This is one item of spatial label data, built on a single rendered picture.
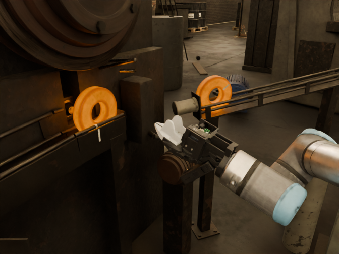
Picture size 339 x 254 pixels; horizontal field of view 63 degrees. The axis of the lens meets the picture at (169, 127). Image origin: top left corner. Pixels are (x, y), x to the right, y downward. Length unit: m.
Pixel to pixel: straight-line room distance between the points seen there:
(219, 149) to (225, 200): 1.08
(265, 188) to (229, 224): 0.96
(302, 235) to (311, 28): 2.26
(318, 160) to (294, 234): 0.80
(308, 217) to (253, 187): 0.78
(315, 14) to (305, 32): 0.18
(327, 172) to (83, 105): 0.63
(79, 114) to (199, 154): 0.37
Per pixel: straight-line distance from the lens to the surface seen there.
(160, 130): 0.69
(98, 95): 0.86
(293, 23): 3.28
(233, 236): 1.50
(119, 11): 0.76
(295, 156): 0.74
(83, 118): 0.84
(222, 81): 1.13
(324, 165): 0.65
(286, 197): 0.61
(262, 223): 1.60
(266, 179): 0.61
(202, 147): 0.63
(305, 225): 1.39
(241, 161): 0.62
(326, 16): 3.19
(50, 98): 0.86
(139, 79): 0.98
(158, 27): 3.44
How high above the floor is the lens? 1.05
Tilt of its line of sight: 24 degrees down
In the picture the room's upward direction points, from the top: straight up
